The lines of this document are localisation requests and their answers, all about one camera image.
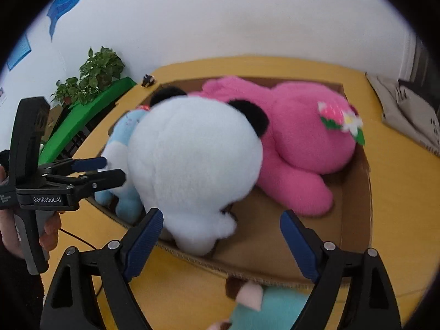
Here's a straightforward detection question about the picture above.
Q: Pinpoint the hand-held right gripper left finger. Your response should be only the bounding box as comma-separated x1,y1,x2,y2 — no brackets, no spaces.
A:
39,208,164,330

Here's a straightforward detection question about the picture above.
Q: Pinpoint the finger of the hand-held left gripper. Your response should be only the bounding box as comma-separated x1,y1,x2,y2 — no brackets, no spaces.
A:
38,156,108,177
44,168,127,198

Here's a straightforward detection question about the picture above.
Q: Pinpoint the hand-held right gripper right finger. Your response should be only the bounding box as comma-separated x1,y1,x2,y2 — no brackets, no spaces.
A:
279,210,403,330

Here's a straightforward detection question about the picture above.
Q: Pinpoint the brown cardboard box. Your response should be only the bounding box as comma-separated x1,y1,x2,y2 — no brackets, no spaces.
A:
93,76,373,287

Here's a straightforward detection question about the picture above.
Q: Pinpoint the light blue plush toy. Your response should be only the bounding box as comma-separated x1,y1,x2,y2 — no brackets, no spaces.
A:
94,105,152,224

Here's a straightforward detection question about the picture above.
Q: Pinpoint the teal and pink plush toy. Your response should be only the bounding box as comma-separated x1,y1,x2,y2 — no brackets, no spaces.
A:
210,280,320,330

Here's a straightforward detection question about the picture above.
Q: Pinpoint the white panda plush toy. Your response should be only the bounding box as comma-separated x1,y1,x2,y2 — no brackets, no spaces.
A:
126,87,270,257

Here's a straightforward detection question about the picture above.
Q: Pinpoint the magenta bear plush toy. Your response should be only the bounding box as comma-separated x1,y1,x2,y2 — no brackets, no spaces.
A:
191,75,365,218

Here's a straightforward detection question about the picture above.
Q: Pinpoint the person's left forearm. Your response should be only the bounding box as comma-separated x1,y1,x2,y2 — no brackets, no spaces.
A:
0,244,46,330

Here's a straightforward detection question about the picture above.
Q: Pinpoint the person's left hand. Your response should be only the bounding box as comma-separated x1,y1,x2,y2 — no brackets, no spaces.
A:
0,165,63,258

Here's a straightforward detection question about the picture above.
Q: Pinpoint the green potted plant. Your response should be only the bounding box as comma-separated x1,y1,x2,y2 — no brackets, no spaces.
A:
50,46,125,105

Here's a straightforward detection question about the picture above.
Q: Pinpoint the beige cloth bag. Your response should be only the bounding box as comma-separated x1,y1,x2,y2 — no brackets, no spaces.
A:
365,72,440,155

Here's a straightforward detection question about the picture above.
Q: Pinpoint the black cable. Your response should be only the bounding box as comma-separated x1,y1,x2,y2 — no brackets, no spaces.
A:
58,227,104,252

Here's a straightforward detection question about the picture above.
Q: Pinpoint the blue rectangular wall poster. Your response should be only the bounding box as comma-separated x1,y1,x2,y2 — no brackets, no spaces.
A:
7,34,32,71

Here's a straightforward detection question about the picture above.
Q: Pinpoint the blue ribbon wall poster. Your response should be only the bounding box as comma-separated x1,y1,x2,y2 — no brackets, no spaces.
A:
48,0,95,42

